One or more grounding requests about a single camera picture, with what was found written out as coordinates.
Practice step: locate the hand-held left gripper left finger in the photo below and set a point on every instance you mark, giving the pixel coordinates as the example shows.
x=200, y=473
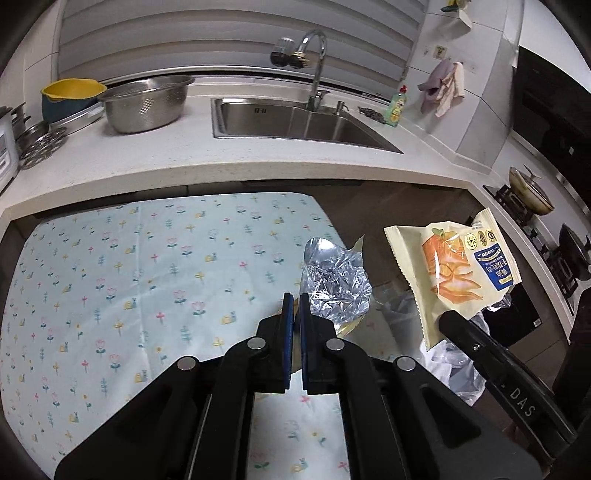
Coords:
x=288, y=323

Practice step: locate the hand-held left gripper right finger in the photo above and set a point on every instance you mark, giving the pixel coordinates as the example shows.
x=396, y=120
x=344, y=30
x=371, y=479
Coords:
x=304, y=323

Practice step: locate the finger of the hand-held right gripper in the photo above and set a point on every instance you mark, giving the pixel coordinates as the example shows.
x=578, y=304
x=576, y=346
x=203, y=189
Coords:
x=466, y=334

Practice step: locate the bin with clear plastic liner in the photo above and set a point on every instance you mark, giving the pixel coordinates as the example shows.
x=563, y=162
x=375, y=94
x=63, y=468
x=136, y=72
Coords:
x=457, y=374

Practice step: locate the yellow wrapper with foil lining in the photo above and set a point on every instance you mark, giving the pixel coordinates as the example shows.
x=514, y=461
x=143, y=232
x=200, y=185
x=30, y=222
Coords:
x=337, y=286

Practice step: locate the cream snack packet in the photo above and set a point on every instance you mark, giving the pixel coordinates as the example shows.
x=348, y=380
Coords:
x=415, y=258

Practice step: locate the black built-in oven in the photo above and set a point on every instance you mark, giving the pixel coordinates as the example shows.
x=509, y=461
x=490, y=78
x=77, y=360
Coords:
x=517, y=318

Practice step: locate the black gas stove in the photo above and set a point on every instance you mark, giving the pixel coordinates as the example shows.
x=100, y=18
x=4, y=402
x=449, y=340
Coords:
x=545, y=244

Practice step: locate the black wok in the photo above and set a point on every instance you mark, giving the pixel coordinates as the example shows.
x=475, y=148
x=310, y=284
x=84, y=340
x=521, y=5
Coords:
x=575, y=247

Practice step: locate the cream pan with lid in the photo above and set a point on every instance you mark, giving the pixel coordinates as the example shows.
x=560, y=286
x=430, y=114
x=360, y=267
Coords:
x=533, y=191

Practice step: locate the floral tablecloth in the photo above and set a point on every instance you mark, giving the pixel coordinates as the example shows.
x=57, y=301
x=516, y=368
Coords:
x=115, y=277

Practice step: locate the stainless steel sink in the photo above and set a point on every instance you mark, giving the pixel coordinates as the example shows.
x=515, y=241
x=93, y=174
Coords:
x=295, y=122

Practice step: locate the sink soap dispenser pump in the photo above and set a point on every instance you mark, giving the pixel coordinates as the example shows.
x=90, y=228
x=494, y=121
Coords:
x=340, y=108

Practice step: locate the dark scouring pad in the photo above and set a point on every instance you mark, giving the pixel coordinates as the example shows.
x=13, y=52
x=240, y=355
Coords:
x=371, y=114

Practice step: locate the green dish soap bottle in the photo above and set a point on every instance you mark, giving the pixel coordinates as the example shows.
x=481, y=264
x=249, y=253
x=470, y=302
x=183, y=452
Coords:
x=396, y=108

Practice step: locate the black range hood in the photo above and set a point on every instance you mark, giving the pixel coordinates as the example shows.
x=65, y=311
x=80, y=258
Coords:
x=554, y=101

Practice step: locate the cream hanging cloth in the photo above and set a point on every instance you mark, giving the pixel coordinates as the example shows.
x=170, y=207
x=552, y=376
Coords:
x=455, y=85

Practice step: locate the stainless steel colander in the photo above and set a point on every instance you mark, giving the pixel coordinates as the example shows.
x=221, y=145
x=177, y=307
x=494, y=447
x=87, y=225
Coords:
x=143, y=108

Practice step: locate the purple hanging cloth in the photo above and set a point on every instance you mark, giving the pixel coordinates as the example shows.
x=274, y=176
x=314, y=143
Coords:
x=434, y=76

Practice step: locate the chrome kitchen faucet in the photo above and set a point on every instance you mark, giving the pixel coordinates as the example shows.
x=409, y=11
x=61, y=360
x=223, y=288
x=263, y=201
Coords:
x=318, y=55

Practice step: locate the steel tray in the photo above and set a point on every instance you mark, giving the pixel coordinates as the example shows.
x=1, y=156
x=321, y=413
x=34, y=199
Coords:
x=76, y=121

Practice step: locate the round steel steamer rack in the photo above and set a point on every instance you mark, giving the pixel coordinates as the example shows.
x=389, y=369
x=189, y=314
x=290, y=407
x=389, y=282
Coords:
x=41, y=145

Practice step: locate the grey window blinds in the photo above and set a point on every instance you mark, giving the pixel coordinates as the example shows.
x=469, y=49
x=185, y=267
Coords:
x=184, y=37

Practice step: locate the blue plastic basin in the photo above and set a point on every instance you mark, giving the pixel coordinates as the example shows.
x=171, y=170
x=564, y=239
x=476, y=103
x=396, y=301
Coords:
x=60, y=108

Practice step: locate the yellow plastic bowl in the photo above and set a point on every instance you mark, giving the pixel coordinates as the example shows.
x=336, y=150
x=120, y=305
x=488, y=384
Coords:
x=69, y=87

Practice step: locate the white kitchen appliance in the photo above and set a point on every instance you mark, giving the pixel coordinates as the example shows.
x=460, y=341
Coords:
x=7, y=157

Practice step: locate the small white wall shelf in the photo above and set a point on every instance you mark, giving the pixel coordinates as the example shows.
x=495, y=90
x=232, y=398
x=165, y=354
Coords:
x=461, y=14

